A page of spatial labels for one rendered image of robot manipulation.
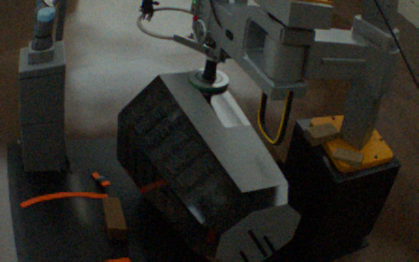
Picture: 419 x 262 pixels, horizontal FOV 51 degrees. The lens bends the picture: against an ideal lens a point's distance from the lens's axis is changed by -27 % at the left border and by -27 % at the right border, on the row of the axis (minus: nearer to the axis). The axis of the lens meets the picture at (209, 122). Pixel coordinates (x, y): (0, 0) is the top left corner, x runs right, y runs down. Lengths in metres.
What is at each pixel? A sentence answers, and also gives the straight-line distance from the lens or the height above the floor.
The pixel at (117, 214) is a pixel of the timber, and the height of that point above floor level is 0.14.
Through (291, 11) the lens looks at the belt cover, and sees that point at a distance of 2.16.
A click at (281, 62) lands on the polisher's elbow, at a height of 1.32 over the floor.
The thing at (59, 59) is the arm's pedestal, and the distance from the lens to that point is 3.32.
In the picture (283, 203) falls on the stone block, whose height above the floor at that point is 0.75.
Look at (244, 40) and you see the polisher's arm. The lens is 2.59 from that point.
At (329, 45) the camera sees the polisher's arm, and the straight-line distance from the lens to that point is 2.47.
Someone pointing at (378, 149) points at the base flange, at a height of 0.78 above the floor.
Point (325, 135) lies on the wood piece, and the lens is 2.92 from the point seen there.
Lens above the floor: 2.33
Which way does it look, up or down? 32 degrees down
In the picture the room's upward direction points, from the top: 9 degrees clockwise
